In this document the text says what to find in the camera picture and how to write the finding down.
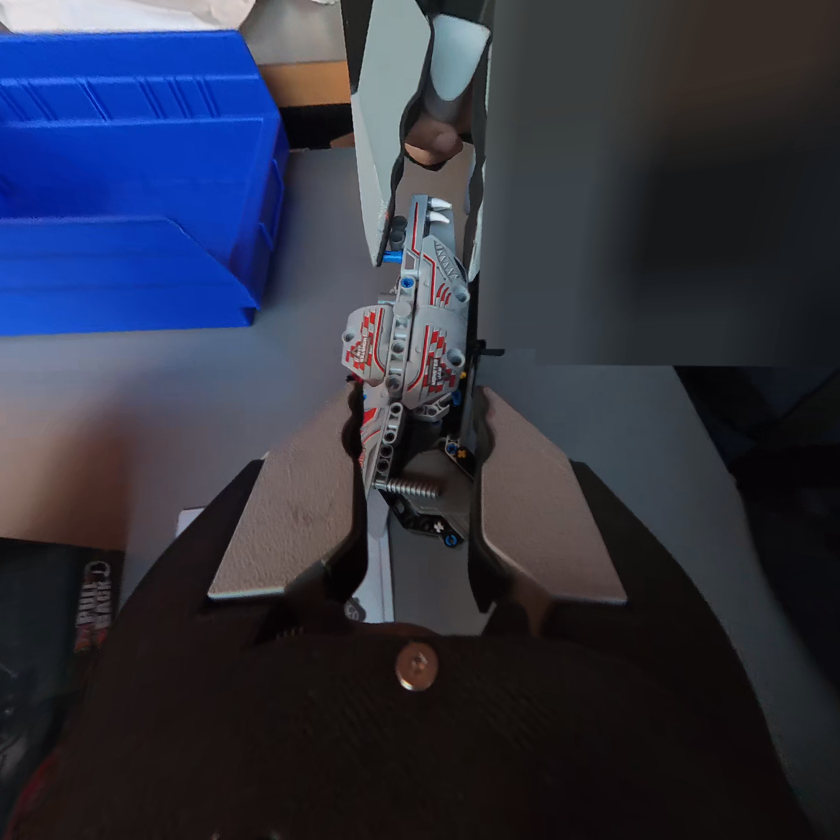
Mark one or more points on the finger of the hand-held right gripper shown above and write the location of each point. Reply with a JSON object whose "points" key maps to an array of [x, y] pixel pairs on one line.
{"points": [[377, 131], [474, 216]]}

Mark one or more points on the grey and red lego model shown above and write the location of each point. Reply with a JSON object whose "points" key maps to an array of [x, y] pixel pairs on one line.
{"points": [[410, 348]]}

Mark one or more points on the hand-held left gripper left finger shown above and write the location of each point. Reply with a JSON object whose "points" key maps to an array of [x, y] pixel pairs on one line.
{"points": [[289, 518]]}

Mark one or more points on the person's right hand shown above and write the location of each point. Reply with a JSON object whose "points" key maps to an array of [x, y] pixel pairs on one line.
{"points": [[430, 144]]}

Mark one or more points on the black lego box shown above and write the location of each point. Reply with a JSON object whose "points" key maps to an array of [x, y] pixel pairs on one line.
{"points": [[46, 643]]}

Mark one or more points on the brown cardboard box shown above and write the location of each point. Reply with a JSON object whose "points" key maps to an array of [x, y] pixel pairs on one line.
{"points": [[308, 82]]}

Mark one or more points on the blue plastic bin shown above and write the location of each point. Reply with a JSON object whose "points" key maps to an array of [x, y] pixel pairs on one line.
{"points": [[131, 184]]}

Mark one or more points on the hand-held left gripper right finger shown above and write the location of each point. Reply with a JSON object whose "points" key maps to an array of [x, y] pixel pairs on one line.
{"points": [[544, 525]]}

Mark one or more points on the white plastic bag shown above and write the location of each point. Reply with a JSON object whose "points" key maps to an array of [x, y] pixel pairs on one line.
{"points": [[118, 13]]}

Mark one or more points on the lego instruction booklet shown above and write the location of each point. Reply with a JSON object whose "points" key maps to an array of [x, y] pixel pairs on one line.
{"points": [[377, 577]]}

